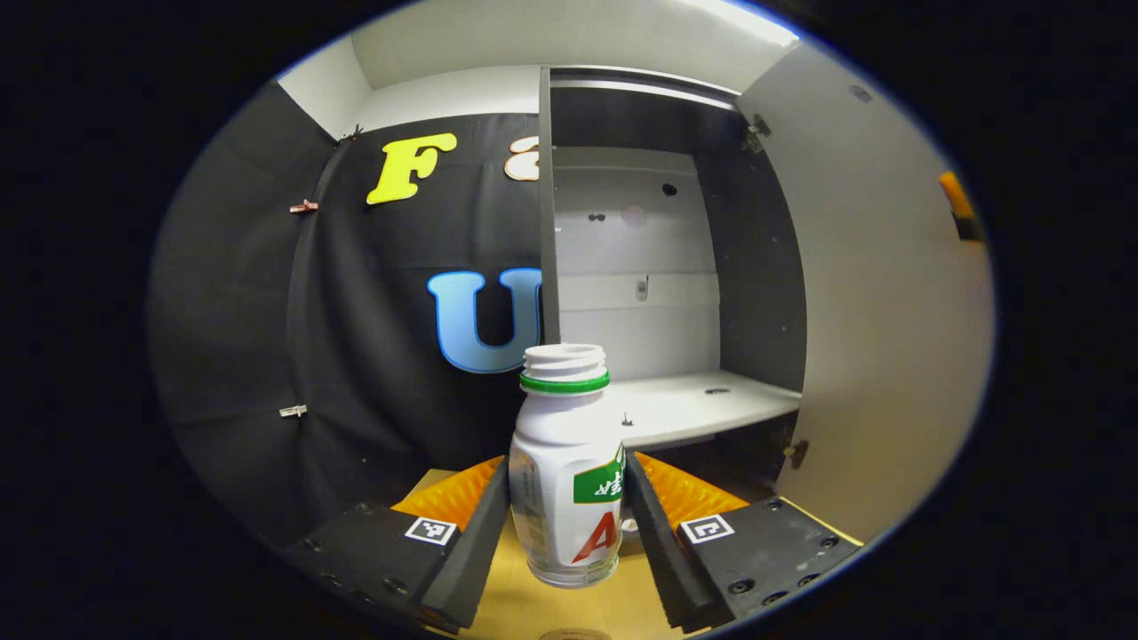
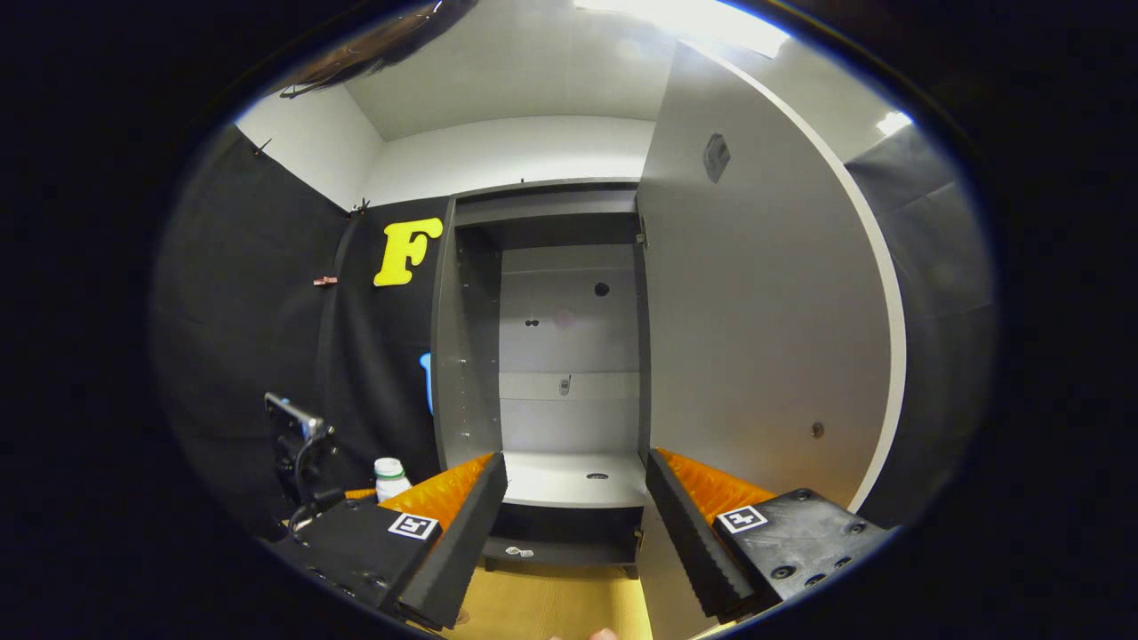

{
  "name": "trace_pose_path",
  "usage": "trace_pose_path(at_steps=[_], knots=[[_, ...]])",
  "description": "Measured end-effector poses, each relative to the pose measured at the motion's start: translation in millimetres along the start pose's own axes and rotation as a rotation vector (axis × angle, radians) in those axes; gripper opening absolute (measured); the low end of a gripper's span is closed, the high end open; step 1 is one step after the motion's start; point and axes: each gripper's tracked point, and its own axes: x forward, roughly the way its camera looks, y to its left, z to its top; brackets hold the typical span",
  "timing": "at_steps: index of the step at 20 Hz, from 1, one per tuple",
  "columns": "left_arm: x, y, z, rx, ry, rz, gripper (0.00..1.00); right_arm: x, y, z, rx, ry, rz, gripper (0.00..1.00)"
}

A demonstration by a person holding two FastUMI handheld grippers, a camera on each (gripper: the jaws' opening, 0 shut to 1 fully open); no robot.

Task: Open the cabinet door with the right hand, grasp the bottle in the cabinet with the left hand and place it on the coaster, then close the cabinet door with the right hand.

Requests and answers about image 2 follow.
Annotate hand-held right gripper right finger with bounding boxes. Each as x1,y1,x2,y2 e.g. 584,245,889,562
645,447,894,623

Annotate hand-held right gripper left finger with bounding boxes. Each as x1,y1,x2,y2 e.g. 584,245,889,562
271,452,509,630

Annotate white plastic bottle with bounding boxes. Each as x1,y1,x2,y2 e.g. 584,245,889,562
373,457,413,504

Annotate beige cabinet door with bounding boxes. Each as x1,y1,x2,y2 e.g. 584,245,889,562
636,40,908,640

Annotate dark grey cabinet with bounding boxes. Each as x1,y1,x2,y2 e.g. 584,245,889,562
431,178,654,579

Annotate white cabinet shelf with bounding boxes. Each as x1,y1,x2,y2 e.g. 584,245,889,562
502,452,648,509

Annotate black backdrop cloth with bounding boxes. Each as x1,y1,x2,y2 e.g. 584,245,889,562
151,124,997,543

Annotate person's dark hair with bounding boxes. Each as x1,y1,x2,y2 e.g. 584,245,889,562
280,0,481,99

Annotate black cable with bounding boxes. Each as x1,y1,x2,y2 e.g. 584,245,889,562
289,425,339,527

